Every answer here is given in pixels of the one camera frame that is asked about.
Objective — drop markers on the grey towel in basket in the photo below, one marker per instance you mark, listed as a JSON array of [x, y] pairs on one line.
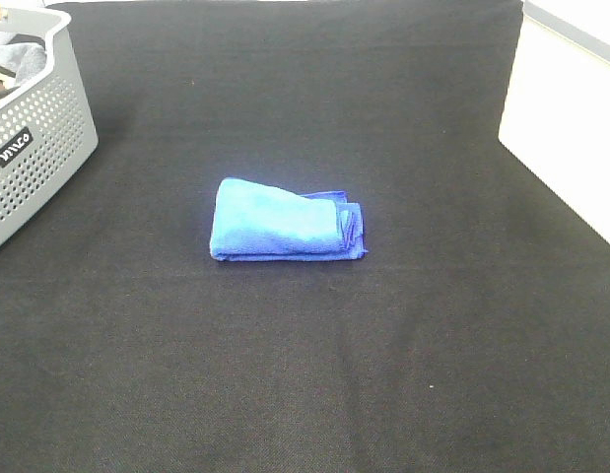
[[20, 62]]

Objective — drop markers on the black table cloth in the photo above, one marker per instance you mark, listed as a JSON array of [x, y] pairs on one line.
[[474, 335]]

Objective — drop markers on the grey perforated plastic basket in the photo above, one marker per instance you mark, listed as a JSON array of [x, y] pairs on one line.
[[46, 126]]

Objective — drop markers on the white plastic storage crate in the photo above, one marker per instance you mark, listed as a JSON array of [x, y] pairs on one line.
[[556, 117]]

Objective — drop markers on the blue microfiber towel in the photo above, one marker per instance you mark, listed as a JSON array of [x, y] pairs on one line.
[[256, 222]]

